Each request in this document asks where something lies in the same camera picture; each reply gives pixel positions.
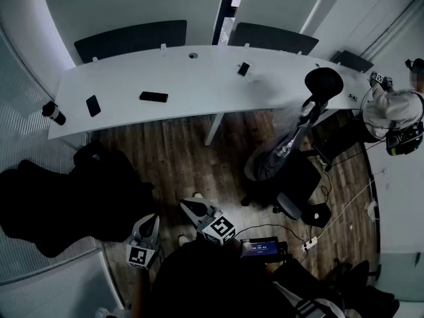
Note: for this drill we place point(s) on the black box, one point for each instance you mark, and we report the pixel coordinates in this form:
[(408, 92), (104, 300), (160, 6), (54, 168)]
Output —
[(316, 214)]

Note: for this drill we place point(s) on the white desk leg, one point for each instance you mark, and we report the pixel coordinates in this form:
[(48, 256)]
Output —
[(213, 131)]

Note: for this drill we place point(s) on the person's left forearm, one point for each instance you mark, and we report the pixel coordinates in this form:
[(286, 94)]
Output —
[(140, 290)]

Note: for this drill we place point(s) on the black eyeglasses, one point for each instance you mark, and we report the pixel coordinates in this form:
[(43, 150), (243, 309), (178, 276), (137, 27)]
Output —
[(352, 96)]

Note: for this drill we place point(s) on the black rectangular block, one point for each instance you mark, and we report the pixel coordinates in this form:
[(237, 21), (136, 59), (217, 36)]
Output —
[(154, 96)]

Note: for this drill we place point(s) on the white power strip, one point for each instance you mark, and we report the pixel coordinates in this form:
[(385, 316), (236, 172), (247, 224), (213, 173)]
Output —
[(310, 243)]

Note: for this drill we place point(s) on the dark grey desk partition panel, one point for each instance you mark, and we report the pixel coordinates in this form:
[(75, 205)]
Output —
[(271, 38), (352, 61), (132, 40)]

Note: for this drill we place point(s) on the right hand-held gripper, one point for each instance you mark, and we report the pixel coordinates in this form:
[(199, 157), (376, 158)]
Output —
[(219, 229)]

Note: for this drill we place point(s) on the black plastic-wrapped office chair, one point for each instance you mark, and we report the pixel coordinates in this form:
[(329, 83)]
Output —
[(285, 177)]

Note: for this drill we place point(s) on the person's light shoe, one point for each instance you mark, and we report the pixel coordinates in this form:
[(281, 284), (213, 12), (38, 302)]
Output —
[(183, 239), (197, 195)]

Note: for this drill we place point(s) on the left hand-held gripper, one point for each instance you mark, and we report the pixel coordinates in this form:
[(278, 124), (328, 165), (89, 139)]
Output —
[(138, 257)]

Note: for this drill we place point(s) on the person's black top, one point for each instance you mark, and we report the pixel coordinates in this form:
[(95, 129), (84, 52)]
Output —
[(212, 283)]

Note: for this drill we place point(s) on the black smartphone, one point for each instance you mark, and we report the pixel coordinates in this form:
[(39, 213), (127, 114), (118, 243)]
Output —
[(243, 68), (93, 105)]

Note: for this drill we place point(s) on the black screen device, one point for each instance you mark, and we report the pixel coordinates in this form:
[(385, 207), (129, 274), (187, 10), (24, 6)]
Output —
[(260, 247)]

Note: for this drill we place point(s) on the black water bottle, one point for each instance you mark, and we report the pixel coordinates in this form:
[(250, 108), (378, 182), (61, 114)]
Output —
[(54, 114)]

